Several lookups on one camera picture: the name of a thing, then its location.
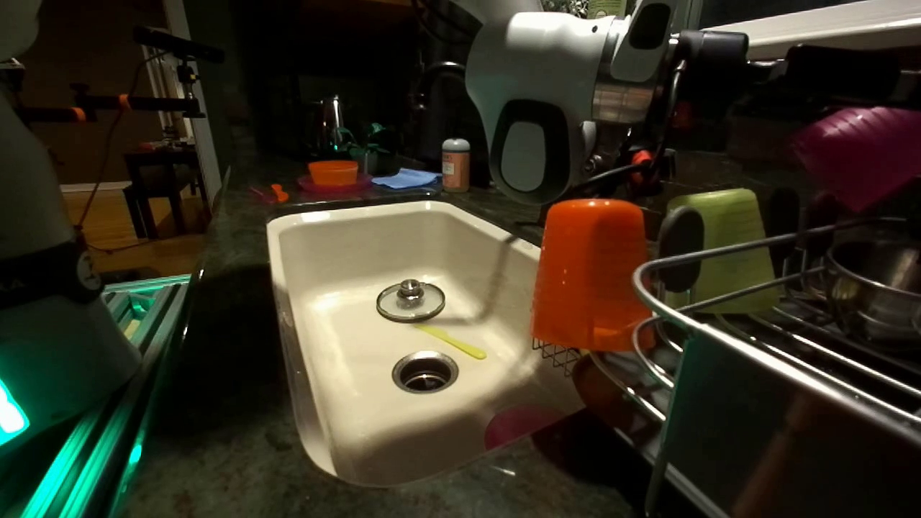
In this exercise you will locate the stainless steel pot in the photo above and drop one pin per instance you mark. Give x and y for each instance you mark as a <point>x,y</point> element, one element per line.
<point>875,290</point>

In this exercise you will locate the metal dish rack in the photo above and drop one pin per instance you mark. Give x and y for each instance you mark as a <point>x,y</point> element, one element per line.
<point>779,412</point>

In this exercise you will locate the sink strainer stopper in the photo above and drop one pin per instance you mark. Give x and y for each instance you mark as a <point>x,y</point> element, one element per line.
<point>409,301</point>

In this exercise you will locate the white ceramic kitchen sink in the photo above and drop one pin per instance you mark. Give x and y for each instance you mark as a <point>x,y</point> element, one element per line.
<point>356,423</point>

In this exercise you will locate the green plastic cup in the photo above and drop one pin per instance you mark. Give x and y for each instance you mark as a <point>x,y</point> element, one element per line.
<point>718,221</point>

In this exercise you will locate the blue dish cloth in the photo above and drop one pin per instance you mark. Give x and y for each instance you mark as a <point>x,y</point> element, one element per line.
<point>408,179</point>

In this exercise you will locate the orange plastic bowl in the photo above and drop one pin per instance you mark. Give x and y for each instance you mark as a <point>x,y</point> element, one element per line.
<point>336,170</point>

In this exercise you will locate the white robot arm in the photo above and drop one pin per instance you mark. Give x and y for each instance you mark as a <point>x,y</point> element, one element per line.
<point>547,85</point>

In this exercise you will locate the pink plastic cup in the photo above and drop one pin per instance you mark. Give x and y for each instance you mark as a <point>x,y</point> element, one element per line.
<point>864,156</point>

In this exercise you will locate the orange plastic cup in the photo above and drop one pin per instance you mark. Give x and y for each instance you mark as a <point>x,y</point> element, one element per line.
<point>586,274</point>

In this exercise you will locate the yellow plastic utensil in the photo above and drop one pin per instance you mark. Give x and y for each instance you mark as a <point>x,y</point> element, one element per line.
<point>452,340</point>

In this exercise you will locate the soap pump bottle orange label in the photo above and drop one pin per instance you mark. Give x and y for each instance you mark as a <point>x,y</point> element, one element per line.
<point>457,166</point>

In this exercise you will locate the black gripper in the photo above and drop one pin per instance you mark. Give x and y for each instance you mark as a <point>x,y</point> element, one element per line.
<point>716,78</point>

